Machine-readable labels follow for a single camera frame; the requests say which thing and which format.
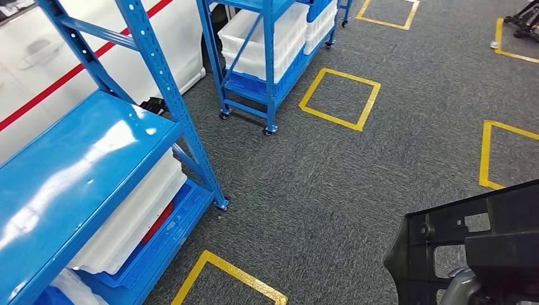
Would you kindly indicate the red item in crate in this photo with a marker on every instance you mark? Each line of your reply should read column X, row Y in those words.
column 158, row 223

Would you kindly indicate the black plastic panel part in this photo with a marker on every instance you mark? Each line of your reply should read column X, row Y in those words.
column 505, row 252

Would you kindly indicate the black ribbed block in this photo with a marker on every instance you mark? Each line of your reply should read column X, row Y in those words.
column 153, row 105

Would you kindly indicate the blue metal shelf rack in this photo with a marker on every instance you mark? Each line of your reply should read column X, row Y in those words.
column 63, row 168

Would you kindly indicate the blue wheeled shelf rack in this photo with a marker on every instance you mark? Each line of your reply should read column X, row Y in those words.
column 268, row 63

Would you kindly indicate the black metal frame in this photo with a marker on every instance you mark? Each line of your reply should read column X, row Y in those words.
column 526, row 25

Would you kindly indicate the red barrier belt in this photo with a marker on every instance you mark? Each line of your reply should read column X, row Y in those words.
column 63, row 78

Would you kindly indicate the white car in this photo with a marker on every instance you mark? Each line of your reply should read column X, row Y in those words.
column 25, row 97

